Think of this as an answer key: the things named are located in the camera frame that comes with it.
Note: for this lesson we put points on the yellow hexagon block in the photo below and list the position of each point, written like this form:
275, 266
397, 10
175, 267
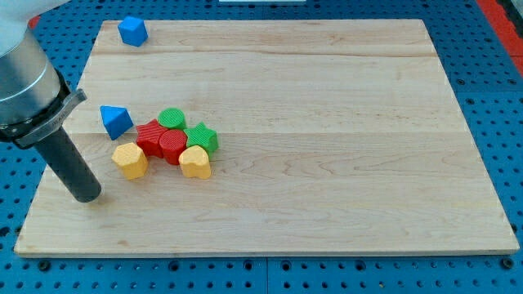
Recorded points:
130, 159

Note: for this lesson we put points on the red cylinder block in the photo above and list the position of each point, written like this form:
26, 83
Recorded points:
172, 144

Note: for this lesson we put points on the wooden board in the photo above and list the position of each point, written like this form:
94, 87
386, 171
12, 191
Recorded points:
336, 138

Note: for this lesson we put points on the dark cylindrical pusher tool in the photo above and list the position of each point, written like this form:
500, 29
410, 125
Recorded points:
62, 156

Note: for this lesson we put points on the blue cube block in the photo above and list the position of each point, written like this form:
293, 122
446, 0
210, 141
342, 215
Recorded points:
133, 31

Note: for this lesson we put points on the red star block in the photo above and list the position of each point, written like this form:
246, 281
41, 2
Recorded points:
148, 136

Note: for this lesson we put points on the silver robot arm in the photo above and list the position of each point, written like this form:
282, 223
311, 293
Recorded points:
35, 100

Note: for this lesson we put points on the green star block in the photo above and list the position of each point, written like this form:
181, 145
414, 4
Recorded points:
204, 137

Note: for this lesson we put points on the yellow heart block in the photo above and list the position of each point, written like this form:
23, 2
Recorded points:
194, 162

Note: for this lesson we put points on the green cylinder block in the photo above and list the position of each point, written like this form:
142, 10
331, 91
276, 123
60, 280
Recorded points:
172, 118

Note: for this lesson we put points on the blue triangle block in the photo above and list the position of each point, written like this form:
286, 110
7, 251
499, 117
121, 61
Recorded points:
116, 120

